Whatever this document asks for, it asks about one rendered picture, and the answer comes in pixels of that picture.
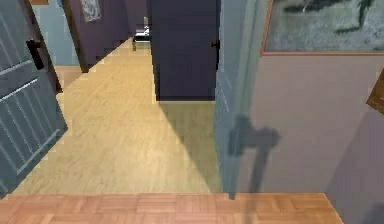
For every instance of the grey-blue panelled room door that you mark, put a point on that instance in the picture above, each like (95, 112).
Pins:
(23, 110)

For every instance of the brown wooden furniture corner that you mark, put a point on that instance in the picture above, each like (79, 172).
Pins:
(378, 95)

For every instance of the wood-framed grey-green picture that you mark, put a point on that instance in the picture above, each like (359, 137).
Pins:
(326, 26)

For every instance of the grey picture on purple wall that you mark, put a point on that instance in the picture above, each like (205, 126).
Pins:
(90, 9)

